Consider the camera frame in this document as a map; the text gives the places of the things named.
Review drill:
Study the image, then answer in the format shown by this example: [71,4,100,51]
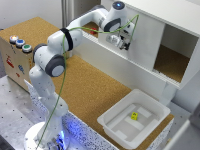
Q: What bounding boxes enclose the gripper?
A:
[105,32,124,47]

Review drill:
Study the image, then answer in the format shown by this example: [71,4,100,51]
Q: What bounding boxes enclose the white sliding door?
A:
[97,5,167,72]

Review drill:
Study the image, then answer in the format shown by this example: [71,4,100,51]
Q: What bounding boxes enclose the pink block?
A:
[91,27,99,35]

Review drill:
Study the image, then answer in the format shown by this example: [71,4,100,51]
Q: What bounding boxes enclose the white cabinet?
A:
[79,0,200,108]

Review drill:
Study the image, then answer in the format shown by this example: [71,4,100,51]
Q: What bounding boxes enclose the yellow block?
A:
[130,112,139,121]

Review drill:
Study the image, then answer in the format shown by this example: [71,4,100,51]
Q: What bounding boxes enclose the wooden drawer box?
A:
[0,16,81,93]

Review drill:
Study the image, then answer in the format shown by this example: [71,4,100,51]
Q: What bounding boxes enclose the green button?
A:
[21,43,33,54]

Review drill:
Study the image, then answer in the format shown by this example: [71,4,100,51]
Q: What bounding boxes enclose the blue button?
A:
[15,38,26,49]

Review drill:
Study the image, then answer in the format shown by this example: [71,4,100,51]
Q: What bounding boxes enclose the white plastic box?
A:
[96,88,172,150]

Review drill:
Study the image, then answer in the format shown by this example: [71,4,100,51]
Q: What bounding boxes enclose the red button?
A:
[8,34,19,45]

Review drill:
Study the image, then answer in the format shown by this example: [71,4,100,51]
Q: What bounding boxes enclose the green cable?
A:
[34,13,141,150]

